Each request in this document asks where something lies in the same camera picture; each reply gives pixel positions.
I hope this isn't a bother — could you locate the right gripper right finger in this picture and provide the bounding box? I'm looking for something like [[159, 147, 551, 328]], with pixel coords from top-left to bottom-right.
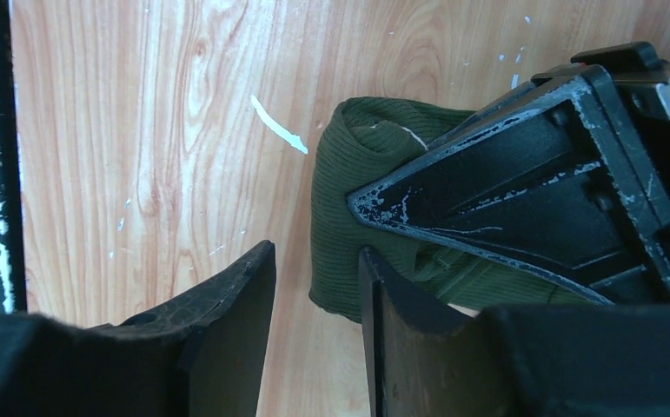
[[358, 247, 514, 416]]

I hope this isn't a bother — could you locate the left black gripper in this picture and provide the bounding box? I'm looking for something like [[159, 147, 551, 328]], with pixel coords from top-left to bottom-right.
[[370, 42, 670, 304]]

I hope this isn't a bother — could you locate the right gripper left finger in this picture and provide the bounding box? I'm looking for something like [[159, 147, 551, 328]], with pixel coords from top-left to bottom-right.
[[92, 240, 276, 416]]

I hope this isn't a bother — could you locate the green underwear white waistband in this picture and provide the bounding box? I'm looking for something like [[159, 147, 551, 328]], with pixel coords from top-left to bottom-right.
[[308, 96, 587, 323]]

